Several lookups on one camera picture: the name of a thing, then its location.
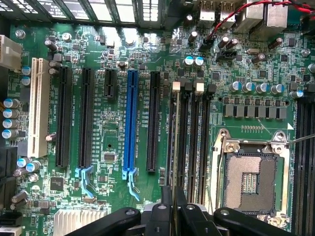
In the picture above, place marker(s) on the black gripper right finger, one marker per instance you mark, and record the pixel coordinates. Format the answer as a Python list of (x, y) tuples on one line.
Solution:
[(192, 221)]

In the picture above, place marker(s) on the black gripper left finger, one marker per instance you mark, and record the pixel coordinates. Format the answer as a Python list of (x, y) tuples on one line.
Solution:
[(157, 221)]

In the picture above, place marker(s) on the RAM slot white latches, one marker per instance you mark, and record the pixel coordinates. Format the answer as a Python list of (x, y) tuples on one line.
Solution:
[(176, 86), (198, 135), (300, 159)]

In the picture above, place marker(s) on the RAM slot black latches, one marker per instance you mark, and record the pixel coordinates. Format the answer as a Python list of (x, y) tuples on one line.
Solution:
[(185, 135), (208, 118), (310, 159)]

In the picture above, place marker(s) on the thin steel locking lever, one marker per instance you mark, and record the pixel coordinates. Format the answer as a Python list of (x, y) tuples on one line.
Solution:
[(220, 172), (302, 139)]

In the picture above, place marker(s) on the CPU socket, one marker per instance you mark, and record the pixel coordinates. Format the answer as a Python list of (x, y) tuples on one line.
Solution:
[(248, 172)]

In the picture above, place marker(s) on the silver finned heatsink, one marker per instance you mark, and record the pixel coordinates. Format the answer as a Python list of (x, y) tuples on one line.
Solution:
[(73, 221)]

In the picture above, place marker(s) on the green Dell motherboard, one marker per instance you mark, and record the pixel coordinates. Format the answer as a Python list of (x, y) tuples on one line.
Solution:
[(110, 137)]

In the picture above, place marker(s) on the long black expansion slot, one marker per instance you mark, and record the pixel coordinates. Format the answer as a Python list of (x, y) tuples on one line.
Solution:
[(64, 118), (153, 123), (86, 118)]

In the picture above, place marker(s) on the blue expansion slot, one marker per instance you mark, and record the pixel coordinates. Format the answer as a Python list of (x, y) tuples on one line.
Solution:
[(131, 123)]

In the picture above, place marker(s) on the short black expansion slot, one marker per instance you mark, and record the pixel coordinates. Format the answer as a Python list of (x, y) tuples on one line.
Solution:
[(110, 83)]

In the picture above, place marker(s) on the white expansion slot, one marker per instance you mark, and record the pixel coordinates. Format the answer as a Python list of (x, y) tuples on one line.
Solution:
[(37, 110)]

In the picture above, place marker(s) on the small silver USB port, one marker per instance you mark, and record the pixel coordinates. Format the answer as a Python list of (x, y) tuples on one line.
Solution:
[(225, 7), (208, 12)]

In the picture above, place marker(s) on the large silver port block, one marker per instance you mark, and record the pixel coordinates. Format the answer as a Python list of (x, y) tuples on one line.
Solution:
[(270, 19)]

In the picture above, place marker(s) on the white power connector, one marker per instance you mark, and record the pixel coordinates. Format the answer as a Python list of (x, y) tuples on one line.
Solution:
[(9, 54)]

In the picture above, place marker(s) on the open grey PC case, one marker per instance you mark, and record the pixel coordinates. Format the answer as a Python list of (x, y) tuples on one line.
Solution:
[(24, 7)]

